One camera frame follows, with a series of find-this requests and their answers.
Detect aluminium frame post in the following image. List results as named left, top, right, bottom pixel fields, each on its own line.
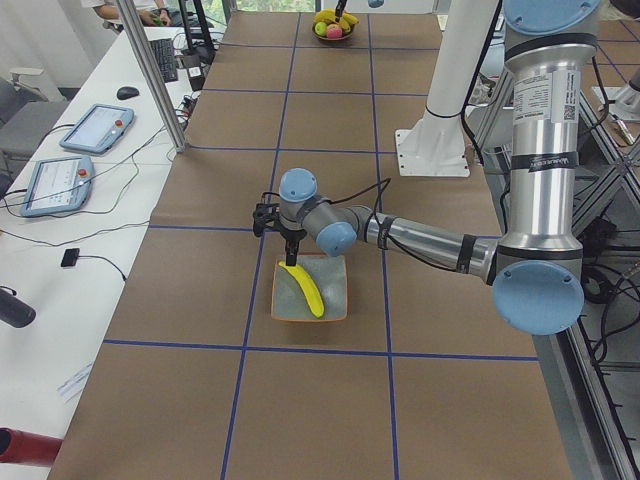
left=116, top=0, right=186, bottom=153

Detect black computer mouse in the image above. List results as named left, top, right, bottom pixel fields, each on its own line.
left=116, top=86, right=140, bottom=101

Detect black keyboard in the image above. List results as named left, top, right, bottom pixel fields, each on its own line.
left=149, top=38, right=178, bottom=83

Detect woven wicker basket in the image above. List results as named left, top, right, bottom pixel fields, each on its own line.
left=311, top=21, right=355, bottom=41

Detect bright yellow banana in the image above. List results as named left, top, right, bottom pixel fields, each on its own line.
left=278, top=261, right=325, bottom=318

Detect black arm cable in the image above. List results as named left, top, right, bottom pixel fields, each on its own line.
left=262, top=177, right=401, bottom=251

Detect teach pendant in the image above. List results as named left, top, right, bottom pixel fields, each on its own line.
left=59, top=104, right=135, bottom=155
left=21, top=155, right=94, bottom=218

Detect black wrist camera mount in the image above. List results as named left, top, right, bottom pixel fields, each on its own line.
left=252, top=203, right=282, bottom=238

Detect red apple lower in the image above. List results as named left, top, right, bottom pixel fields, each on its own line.
left=326, top=24, right=343, bottom=40

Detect grey square plate orange rim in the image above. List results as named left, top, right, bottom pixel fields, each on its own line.
left=271, top=254, right=348, bottom=322

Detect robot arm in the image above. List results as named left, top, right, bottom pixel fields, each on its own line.
left=273, top=1, right=599, bottom=336

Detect teach pendant far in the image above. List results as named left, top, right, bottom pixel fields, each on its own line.
left=59, top=104, right=135, bottom=155

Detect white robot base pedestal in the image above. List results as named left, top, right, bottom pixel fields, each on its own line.
left=395, top=0, right=501, bottom=177

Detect teach pendant near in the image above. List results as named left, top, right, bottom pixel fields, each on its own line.
left=21, top=155, right=94, bottom=218

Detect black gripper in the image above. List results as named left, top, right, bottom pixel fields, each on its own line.
left=334, top=0, right=347, bottom=20
left=280, top=226, right=306, bottom=267

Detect red cylinder object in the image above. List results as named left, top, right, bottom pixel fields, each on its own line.
left=1, top=427, right=63, bottom=467

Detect small black box on desk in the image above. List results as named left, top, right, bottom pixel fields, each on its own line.
left=60, top=248, right=80, bottom=268

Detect green fruit in basket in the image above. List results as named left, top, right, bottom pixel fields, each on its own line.
left=314, top=21, right=327, bottom=37

